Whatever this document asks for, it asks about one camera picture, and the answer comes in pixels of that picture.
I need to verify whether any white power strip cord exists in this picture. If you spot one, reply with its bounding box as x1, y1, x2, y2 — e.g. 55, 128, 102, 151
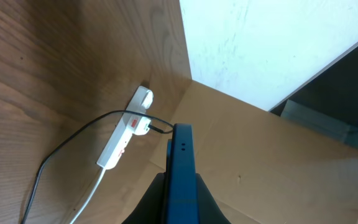
68, 167, 108, 224

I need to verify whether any white USB charger plug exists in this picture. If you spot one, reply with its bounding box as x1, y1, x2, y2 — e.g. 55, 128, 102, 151
127, 115, 151, 136

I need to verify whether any black charger cable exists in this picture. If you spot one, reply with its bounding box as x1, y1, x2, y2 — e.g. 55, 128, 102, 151
20, 110, 175, 224

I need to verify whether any blue smartphone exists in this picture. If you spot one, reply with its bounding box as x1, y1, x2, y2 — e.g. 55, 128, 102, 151
162, 124, 199, 224

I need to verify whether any white power strip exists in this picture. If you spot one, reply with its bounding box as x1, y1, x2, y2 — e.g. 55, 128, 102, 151
97, 86, 154, 170

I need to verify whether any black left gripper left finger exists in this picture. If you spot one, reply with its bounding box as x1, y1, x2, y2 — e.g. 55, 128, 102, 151
122, 173, 165, 224

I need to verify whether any cardboard side panel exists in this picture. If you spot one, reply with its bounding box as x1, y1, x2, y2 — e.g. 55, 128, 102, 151
113, 80, 358, 224

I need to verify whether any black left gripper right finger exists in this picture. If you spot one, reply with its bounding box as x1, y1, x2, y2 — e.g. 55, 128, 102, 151
196, 174, 230, 224

